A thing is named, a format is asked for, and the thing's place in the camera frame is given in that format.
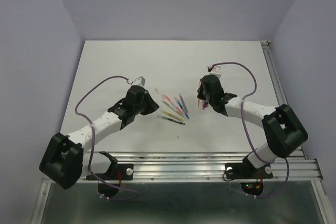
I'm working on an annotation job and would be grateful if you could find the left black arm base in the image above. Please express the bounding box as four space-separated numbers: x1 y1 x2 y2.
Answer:
85 151 139 201

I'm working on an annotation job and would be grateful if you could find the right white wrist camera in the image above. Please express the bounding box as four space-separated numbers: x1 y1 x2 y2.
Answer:
207 66 222 79

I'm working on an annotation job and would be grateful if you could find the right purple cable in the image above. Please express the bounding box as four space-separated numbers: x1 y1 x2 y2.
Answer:
211 62 290 199

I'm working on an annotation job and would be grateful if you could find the green tipped black pen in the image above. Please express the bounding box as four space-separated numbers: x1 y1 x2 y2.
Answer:
157 115 185 125

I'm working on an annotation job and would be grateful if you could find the right side aluminium rail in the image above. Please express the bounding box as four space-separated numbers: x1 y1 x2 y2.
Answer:
260 40 308 156

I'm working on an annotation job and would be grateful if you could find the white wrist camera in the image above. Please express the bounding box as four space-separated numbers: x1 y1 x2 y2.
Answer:
207 66 222 79
131 76 146 87

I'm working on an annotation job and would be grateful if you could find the yellow pen on table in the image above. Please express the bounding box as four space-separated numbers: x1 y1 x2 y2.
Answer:
161 109 183 121

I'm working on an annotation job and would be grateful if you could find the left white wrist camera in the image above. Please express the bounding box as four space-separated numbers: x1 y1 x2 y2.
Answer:
131 76 146 87

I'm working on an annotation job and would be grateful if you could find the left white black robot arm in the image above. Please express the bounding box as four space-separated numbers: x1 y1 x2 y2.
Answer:
39 85 160 189

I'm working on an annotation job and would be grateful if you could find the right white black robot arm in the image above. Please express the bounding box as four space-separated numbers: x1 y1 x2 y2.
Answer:
197 74 308 177

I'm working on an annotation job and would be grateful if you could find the aluminium rail frame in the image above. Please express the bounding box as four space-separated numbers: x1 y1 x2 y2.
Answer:
32 150 335 223

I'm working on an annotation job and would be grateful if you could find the pink pen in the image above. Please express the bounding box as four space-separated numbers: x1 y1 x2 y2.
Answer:
162 94 184 115

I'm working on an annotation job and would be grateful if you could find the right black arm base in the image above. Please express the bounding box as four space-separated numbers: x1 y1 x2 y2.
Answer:
222 163 273 196

